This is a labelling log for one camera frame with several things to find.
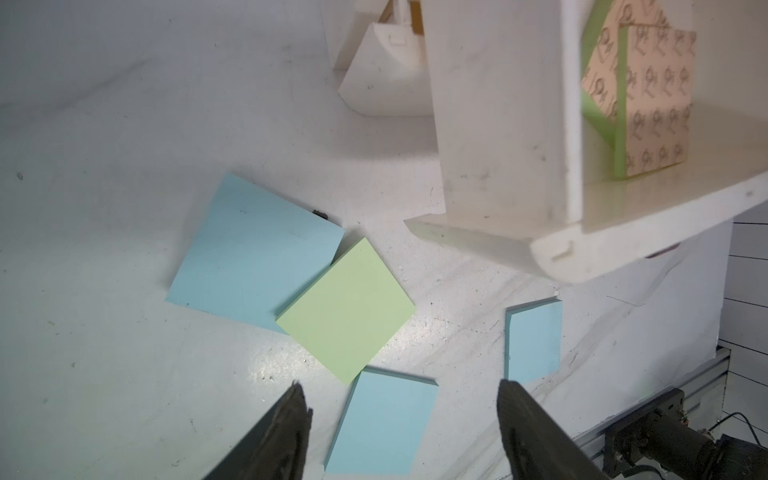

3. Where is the white plastic drawer cabinet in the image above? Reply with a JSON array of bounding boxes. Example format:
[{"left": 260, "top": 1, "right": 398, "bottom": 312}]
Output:
[{"left": 321, "top": 0, "right": 433, "bottom": 117}]

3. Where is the orange patterned sticky note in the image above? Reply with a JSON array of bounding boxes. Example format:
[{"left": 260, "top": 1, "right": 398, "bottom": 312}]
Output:
[
  {"left": 614, "top": 24, "right": 697, "bottom": 179},
  {"left": 581, "top": 0, "right": 668, "bottom": 146}
]

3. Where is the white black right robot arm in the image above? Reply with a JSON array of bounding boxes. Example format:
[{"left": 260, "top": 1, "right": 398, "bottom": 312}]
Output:
[{"left": 602, "top": 388, "right": 767, "bottom": 479}]

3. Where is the blue sticky note center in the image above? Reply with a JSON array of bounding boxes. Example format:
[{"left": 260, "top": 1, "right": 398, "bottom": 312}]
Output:
[{"left": 504, "top": 297, "right": 563, "bottom": 385}]

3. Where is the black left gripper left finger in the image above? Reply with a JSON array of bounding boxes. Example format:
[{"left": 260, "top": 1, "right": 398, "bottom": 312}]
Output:
[{"left": 205, "top": 382, "right": 313, "bottom": 480}]

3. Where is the blue sticky note upper left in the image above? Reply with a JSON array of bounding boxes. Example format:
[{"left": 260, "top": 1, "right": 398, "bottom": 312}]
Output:
[{"left": 166, "top": 174, "right": 345, "bottom": 332}]

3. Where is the blue sticky note lower left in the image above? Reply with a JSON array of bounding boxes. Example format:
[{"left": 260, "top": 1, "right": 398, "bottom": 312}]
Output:
[{"left": 324, "top": 367, "right": 439, "bottom": 476}]

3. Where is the green sticky note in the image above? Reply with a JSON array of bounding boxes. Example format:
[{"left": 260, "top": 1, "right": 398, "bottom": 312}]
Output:
[{"left": 276, "top": 238, "right": 416, "bottom": 384}]

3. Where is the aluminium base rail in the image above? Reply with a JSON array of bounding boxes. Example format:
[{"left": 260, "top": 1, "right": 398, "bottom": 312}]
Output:
[{"left": 575, "top": 347, "right": 730, "bottom": 479}]

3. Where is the blue sticky note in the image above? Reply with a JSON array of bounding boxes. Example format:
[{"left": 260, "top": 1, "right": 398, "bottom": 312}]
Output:
[
  {"left": 324, "top": 367, "right": 439, "bottom": 476},
  {"left": 504, "top": 297, "right": 563, "bottom": 385},
  {"left": 166, "top": 174, "right": 345, "bottom": 332}
]

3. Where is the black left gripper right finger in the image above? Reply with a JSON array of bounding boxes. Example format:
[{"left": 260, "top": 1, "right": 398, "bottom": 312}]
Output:
[{"left": 497, "top": 380, "right": 606, "bottom": 480}]

